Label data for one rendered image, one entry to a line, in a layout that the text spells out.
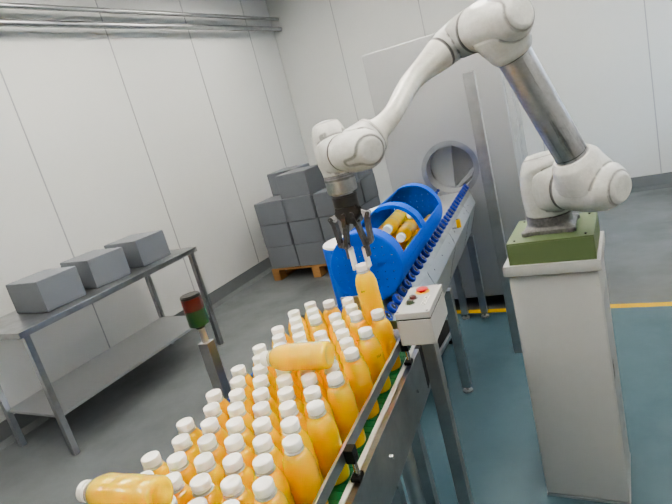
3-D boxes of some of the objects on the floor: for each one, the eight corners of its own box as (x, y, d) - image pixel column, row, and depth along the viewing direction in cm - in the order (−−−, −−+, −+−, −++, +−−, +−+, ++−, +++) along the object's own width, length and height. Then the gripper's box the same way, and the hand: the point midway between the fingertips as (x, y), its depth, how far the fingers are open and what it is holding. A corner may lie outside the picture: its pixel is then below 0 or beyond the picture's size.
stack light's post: (306, 608, 193) (214, 338, 166) (301, 618, 190) (207, 344, 163) (296, 606, 195) (204, 338, 168) (291, 617, 191) (196, 344, 164)
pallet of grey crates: (392, 248, 628) (369, 149, 598) (365, 273, 561) (337, 163, 532) (308, 257, 688) (283, 168, 659) (274, 280, 622) (245, 182, 593)
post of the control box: (492, 587, 183) (433, 325, 158) (491, 598, 179) (431, 331, 154) (481, 586, 184) (420, 326, 160) (479, 596, 181) (418, 332, 156)
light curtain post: (524, 347, 331) (474, 70, 289) (524, 352, 326) (473, 70, 284) (514, 348, 333) (463, 73, 292) (513, 353, 328) (461, 73, 286)
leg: (445, 520, 216) (413, 385, 200) (443, 531, 211) (409, 394, 195) (431, 519, 218) (398, 386, 203) (429, 530, 213) (394, 394, 198)
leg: (474, 388, 302) (452, 286, 287) (472, 393, 297) (451, 291, 282) (463, 388, 305) (442, 288, 289) (462, 394, 300) (440, 292, 284)
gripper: (373, 185, 155) (391, 260, 161) (322, 195, 162) (341, 267, 168) (365, 190, 148) (385, 269, 154) (313, 201, 155) (333, 276, 161)
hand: (359, 258), depth 160 cm, fingers closed on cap, 4 cm apart
